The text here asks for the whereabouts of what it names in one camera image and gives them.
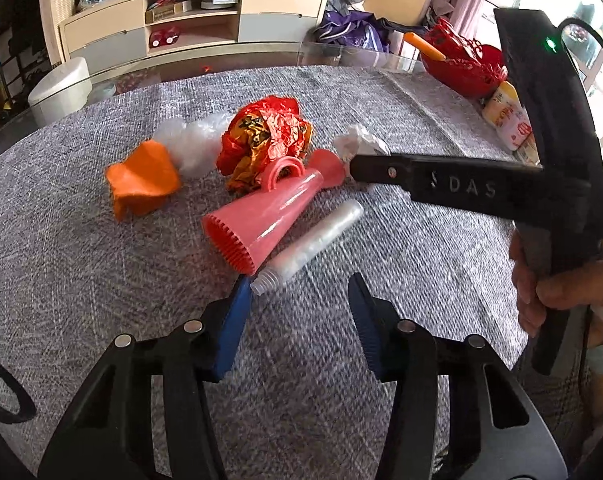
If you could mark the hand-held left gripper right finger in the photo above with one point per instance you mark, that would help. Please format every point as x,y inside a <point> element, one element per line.
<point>369,325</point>

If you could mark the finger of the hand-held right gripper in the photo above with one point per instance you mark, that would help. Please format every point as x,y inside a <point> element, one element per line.
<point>376,172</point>

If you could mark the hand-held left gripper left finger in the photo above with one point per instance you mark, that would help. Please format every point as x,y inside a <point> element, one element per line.
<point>231,330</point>

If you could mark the white tissue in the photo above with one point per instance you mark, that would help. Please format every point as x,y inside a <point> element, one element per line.
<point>356,142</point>

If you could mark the clear plastic tube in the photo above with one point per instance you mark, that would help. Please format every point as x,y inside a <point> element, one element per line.
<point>311,245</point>

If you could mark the pink toy horn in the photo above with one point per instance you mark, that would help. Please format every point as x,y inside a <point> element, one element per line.
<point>261,220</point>

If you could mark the person's right hand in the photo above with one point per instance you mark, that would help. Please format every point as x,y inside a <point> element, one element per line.
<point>581,285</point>

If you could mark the white bottle pink label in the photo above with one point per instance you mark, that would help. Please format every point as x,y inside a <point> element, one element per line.
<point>524,137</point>

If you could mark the white bottle yellow cap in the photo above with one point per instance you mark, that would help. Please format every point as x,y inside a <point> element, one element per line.
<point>501,107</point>

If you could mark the red plastic basket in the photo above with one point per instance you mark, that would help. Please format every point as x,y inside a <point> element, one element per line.
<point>461,75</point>

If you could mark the red foil wrapper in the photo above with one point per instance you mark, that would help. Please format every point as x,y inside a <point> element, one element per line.
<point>261,135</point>

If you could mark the window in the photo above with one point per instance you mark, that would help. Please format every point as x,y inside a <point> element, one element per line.
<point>596,10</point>

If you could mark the grey woven table mat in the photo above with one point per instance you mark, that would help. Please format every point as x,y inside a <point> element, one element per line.
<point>106,285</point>

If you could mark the orange stick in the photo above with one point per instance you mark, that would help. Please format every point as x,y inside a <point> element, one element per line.
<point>424,46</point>

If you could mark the purple bag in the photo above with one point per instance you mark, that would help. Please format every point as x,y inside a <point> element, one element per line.
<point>351,32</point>

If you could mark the orange balloon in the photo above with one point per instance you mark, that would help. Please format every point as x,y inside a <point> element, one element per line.
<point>141,180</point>

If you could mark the beige grey television cabinet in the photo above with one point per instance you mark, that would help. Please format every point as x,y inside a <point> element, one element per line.
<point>276,27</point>

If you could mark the clear plastic bag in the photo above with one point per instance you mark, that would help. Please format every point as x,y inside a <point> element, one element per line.
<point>191,145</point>

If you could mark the red packets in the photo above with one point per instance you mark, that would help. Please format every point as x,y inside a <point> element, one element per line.
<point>164,37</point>

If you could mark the brown flat box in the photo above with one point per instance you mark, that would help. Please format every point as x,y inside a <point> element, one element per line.
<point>160,14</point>

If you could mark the white round stool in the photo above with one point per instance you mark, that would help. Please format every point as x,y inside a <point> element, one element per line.
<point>61,90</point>

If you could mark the woven rattan panel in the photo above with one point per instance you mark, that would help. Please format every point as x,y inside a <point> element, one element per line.
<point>54,5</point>

